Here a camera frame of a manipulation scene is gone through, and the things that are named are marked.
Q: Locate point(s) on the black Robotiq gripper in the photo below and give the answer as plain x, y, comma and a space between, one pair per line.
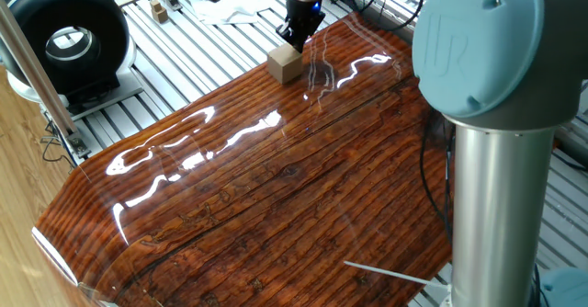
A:
303, 10

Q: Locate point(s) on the light wooden cube block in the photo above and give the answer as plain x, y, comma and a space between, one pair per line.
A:
285, 65

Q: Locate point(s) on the silver grey UR5 robot arm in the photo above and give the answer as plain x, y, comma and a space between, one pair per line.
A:
500, 206

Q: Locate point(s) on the white crumpled cloth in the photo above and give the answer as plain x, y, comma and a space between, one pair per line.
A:
229, 10

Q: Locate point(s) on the tiny wooden cube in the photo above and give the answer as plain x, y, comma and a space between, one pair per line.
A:
161, 16
155, 5

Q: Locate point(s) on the glossy wood grain mat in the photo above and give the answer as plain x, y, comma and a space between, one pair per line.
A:
252, 183

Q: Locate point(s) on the grey metal plate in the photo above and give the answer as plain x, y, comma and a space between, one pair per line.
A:
124, 95

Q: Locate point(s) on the aluminium frame post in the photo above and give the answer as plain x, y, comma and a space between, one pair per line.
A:
37, 72

